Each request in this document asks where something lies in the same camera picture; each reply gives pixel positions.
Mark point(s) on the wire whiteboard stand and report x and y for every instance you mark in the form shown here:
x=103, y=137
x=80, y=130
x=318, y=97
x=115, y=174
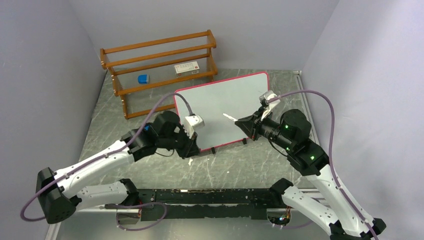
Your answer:
x=215, y=149

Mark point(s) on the white red marker box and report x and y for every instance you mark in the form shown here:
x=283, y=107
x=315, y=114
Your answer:
x=186, y=69

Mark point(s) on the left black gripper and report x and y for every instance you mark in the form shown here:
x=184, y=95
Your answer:
x=190, y=148

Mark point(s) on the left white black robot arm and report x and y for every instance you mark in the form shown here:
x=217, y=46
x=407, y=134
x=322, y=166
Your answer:
x=66, y=191

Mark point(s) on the white red whiteboard marker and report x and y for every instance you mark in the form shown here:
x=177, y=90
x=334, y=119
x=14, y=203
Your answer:
x=230, y=117

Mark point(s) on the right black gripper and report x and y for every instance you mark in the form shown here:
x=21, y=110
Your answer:
x=251, y=125

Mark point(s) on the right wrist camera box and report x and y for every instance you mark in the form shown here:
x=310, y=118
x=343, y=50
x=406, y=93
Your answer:
x=268, y=100

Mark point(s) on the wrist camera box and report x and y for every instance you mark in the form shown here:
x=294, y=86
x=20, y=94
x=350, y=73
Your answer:
x=268, y=100
x=192, y=123

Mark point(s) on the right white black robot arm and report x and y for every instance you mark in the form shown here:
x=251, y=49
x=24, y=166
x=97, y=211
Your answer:
x=342, y=218

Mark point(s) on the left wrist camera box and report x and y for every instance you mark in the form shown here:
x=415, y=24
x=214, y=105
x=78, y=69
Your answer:
x=192, y=123

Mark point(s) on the blue eraser on shelf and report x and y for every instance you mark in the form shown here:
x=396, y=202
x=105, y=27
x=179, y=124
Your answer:
x=143, y=79

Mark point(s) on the pink-framed whiteboard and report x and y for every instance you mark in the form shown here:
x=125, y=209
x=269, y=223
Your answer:
x=237, y=97

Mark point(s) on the wooden three-tier shelf rack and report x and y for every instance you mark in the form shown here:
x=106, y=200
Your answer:
x=157, y=58

